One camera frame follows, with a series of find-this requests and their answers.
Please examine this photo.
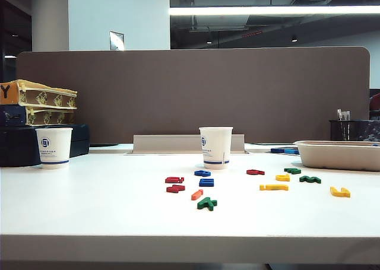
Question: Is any white paper cup blue logo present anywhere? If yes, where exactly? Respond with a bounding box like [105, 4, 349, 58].
[35, 127, 74, 170]
[198, 126, 234, 170]

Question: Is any green letter k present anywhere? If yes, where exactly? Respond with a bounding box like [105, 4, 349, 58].
[197, 196, 219, 212]

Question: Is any teal letter puzzle board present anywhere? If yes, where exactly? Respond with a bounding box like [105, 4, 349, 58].
[270, 146, 301, 155]

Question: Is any yellow letter j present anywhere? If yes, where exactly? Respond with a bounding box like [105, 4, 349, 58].
[259, 184, 290, 192]

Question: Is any green letter w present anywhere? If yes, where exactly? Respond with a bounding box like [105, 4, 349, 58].
[299, 175, 322, 185]

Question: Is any yellow letter f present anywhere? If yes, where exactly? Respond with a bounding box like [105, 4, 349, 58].
[329, 186, 352, 198]

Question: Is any brown fabric desk partition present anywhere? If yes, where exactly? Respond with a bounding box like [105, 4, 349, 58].
[16, 46, 372, 145]

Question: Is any long ceiling light strip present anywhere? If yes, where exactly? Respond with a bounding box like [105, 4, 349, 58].
[169, 5, 380, 15]

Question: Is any yellow alphabet puzzle box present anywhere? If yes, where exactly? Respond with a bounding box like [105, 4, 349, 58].
[0, 79, 78, 108]

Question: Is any beige paper pulp tray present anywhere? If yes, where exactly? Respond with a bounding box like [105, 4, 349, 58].
[293, 139, 380, 172]

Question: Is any black mesh pen holder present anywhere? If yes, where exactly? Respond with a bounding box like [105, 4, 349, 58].
[328, 119, 380, 142]

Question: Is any dark blue plastic case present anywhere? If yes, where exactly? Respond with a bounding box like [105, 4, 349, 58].
[0, 123, 91, 168]

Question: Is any white round column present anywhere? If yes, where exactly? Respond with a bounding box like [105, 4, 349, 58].
[31, 0, 70, 52]

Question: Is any red fabric object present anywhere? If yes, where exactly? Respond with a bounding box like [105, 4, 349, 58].
[369, 92, 380, 112]

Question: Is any beige cable tray lid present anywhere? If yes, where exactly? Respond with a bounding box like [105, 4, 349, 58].
[132, 134, 246, 154]

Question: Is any framed wall sign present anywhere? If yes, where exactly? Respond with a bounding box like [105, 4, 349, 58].
[109, 30, 125, 51]

